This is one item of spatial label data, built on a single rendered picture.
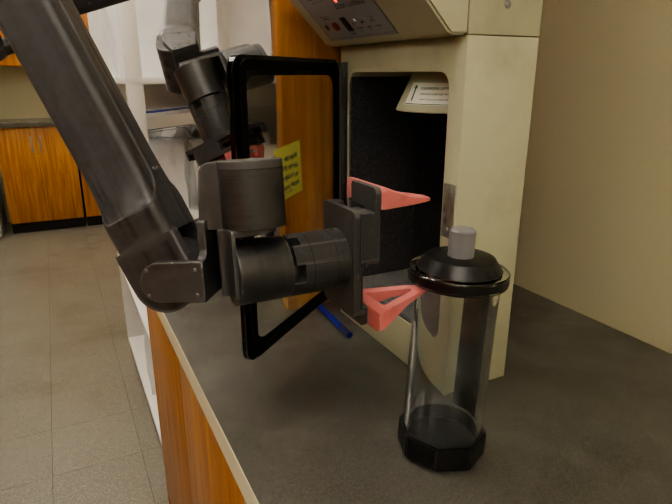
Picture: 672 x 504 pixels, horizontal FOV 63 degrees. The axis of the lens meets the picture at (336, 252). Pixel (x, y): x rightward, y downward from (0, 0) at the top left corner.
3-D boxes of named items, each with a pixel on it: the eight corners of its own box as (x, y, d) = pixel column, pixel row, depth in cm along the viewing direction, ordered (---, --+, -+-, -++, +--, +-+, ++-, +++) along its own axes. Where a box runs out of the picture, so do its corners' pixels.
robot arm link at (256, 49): (173, 92, 86) (158, 37, 80) (240, 71, 90) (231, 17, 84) (203, 124, 78) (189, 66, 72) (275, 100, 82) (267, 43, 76)
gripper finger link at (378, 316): (444, 252, 54) (360, 266, 50) (440, 319, 56) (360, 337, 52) (406, 235, 60) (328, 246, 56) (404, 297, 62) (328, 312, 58)
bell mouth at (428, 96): (464, 106, 94) (466, 71, 92) (544, 112, 79) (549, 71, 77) (373, 108, 86) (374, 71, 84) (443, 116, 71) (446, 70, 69)
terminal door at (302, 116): (338, 289, 102) (339, 59, 90) (248, 365, 75) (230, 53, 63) (334, 289, 102) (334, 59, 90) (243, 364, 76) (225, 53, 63)
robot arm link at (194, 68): (168, 72, 78) (173, 57, 73) (213, 58, 81) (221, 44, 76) (188, 118, 79) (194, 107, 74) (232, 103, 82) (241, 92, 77)
